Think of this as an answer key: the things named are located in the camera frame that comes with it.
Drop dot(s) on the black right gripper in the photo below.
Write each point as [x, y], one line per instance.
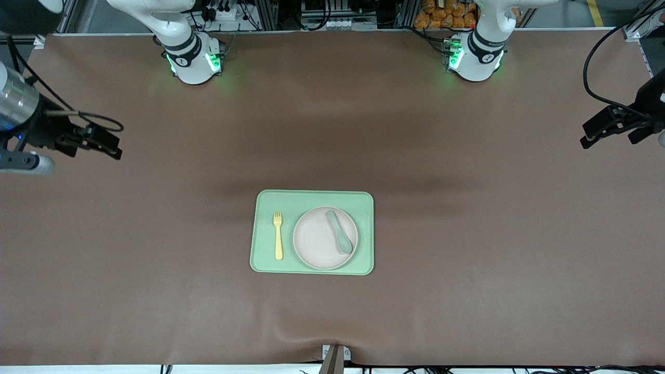
[45, 127]

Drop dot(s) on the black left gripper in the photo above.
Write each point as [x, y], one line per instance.
[650, 102]

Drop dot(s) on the yellow plastic fork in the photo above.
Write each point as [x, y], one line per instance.
[279, 244]

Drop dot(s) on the round beige plate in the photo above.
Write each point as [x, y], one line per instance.
[317, 239]

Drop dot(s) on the pale green plastic spoon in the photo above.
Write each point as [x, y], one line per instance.
[343, 241]

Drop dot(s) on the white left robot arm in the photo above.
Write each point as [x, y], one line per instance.
[475, 62]

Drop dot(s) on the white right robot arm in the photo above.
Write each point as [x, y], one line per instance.
[189, 62]

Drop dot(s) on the brown table mat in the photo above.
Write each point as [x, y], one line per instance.
[156, 234]

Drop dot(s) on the light green rectangular tray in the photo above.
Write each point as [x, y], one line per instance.
[262, 208]

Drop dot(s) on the white power strip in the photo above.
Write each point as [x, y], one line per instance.
[227, 13]

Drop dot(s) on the orange snack bag pile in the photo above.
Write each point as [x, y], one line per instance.
[441, 15]

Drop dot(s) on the white terminal block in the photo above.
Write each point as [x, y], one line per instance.
[337, 24]

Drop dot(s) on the metal table clamp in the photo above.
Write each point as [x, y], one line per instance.
[335, 359]

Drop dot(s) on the aluminium frame corner bracket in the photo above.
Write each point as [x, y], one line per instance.
[39, 41]
[632, 33]

